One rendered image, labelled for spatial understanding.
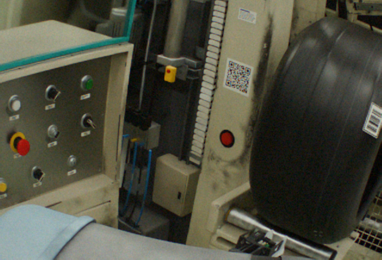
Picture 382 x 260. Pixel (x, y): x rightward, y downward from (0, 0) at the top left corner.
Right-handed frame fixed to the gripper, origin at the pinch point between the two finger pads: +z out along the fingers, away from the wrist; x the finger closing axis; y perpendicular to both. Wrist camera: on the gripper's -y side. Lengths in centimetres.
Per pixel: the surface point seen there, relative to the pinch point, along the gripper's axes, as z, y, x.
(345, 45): 13.0, 42.8, 3.1
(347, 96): 5.2, 33.4, -2.3
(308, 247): 17.7, -6.4, -2.7
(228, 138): 22.6, 9.5, 31.7
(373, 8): 57, 57, 8
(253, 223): 17.7, -6.4, 15.1
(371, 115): 5.8, 32.0, -8.9
